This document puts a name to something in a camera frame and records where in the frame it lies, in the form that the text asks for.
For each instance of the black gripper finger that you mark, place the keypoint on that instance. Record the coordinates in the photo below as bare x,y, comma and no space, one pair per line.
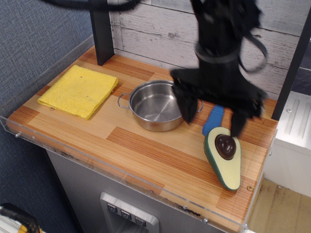
186,100
238,121

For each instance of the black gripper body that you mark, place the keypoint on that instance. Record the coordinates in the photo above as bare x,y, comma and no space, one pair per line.
221,84

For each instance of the toy avocado half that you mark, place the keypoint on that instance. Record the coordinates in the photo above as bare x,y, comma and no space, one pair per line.
224,155

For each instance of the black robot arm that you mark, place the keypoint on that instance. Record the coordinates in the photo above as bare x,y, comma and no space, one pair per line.
222,25

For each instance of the yellow folded cloth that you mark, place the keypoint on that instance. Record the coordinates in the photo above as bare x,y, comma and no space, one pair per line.
79,92

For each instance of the small steel pot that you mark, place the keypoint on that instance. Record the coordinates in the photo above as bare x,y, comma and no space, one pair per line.
154,106

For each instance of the white side cabinet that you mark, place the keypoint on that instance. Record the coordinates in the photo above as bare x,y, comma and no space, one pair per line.
289,159

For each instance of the silver dispenser button panel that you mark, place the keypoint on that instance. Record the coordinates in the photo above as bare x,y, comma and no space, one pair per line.
122,217

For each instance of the grey toy fridge cabinet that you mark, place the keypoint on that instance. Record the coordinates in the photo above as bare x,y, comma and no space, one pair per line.
134,199

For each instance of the blue handled metal fork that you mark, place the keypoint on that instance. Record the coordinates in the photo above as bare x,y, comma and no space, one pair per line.
214,120

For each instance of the black right frame post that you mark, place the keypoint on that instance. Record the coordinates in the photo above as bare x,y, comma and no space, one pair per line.
293,69

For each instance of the black frame post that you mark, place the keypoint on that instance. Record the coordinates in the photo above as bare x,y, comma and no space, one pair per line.
102,35
293,69

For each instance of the black left frame post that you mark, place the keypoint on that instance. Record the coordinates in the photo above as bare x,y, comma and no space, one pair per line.
102,35

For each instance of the clear acrylic guard rail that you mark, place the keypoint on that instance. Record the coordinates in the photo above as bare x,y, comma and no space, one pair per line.
112,137

